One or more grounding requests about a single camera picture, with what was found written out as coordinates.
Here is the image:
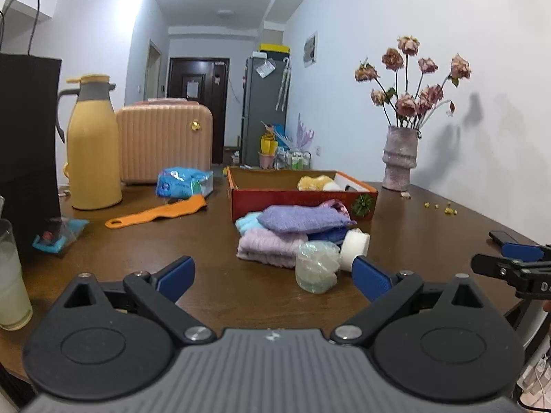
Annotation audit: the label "grey refrigerator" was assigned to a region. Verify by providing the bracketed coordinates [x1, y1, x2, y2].
[239, 56, 290, 168]

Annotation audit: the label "light blue towel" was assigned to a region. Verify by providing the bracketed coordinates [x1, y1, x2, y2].
[235, 212, 263, 236]

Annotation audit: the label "yellow toy in bucket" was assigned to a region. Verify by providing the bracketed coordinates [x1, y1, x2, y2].
[258, 123, 285, 169]

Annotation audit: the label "yellow sponge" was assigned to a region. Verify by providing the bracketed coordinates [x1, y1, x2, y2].
[297, 175, 334, 191]

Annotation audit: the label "pink patterned cloth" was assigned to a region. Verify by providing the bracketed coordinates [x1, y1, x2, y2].
[319, 199, 351, 218]

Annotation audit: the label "yellow thermos jug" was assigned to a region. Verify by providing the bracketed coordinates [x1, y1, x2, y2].
[57, 74, 124, 211]

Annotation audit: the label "dark entrance door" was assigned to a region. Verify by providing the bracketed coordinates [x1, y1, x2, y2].
[167, 57, 229, 165]

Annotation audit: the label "orange plastic comb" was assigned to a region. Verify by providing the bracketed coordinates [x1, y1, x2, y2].
[104, 194, 208, 230]

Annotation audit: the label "glass of pale drink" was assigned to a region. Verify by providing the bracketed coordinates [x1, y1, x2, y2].
[0, 219, 34, 331]

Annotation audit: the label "dried pink roses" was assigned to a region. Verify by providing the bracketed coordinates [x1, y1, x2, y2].
[355, 35, 472, 132]

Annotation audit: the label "scattered yellow petals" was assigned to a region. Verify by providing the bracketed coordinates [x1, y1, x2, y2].
[422, 200, 458, 216]

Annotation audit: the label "clear hanging umbrella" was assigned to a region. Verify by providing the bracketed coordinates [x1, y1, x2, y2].
[275, 57, 291, 112]

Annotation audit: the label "blue snack packet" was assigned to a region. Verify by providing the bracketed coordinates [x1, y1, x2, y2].
[32, 217, 90, 256]

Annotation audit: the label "wall picture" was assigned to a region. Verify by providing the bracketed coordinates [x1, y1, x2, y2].
[303, 31, 318, 68]

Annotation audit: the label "small storage rack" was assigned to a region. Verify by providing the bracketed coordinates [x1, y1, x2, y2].
[275, 146, 311, 170]

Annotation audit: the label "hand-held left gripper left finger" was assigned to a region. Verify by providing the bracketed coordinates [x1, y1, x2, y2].
[49, 255, 218, 346]

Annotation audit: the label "clear plastic bag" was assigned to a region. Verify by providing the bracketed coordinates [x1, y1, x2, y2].
[295, 241, 341, 294]

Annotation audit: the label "purple feather fan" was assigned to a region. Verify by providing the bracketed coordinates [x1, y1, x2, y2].
[295, 114, 317, 152]

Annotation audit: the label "light side door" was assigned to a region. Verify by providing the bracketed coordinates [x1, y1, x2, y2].
[146, 41, 163, 99]

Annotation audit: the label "red cardboard box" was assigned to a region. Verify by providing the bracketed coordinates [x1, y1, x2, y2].
[226, 166, 378, 222]

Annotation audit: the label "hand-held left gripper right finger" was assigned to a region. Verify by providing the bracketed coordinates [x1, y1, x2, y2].
[329, 256, 498, 348]

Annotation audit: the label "purple towel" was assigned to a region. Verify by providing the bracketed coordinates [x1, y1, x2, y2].
[257, 205, 357, 234]

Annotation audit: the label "pink ribbed suitcase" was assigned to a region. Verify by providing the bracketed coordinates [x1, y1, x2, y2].
[115, 100, 214, 186]

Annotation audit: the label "white round sponge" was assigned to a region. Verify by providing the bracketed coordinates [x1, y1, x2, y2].
[339, 228, 371, 273]

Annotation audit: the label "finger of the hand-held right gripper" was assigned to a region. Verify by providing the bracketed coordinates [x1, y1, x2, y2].
[488, 231, 551, 262]
[471, 253, 551, 280]

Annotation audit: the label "pink textured vase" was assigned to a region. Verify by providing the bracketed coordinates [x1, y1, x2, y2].
[383, 126, 419, 191]

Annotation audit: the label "blue tissue packet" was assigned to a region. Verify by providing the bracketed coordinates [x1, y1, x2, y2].
[156, 167, 215, 199]

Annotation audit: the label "black paper bag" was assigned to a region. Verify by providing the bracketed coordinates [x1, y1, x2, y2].
[0, 0, 63, 263]

